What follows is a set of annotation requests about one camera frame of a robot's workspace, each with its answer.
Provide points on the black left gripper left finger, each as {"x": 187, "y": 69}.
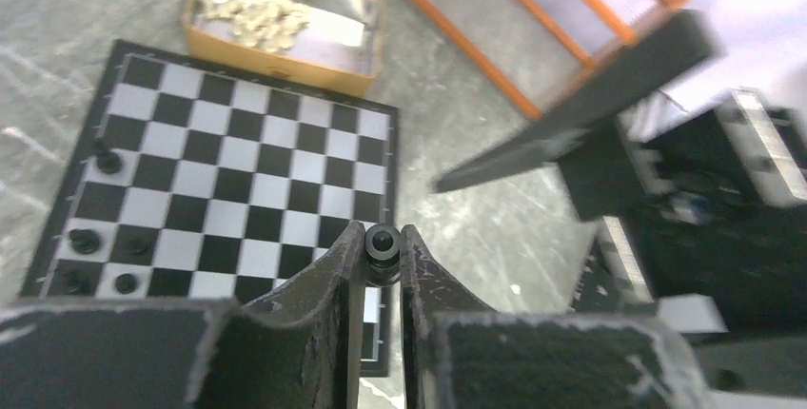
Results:
{"x": 298, "y": 346}

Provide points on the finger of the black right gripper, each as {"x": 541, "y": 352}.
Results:
{"x": 681, "y": 43}

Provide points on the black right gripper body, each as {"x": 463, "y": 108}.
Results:
{"x": 741, "y": 161}

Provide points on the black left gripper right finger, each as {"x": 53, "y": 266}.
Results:
{"x": 459, "y": 352}

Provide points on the black chess pawn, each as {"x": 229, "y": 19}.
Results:
{"x": 126, "y": 283}
{"x": 76, "y": 283}
{"x": 107, "y": 161}
{"x": 382, "y": 249}
{"x": 137, "y": 246}

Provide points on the black chess piece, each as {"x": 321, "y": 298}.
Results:
{"x": 84, "y": 240}

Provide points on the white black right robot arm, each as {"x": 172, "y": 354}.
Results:
{"x": 753, "y": 276}

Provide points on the white chess pieces pile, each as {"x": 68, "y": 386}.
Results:
{"x": 269, "y": 25}

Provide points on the orange wooden rack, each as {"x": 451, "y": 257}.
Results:
{"x": 535, "y": 51}

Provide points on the black white chessboard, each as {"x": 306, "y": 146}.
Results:
{"x": 239, "y": 181}

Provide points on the yellow tray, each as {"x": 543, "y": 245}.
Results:
{"x": 330, "y": 44}

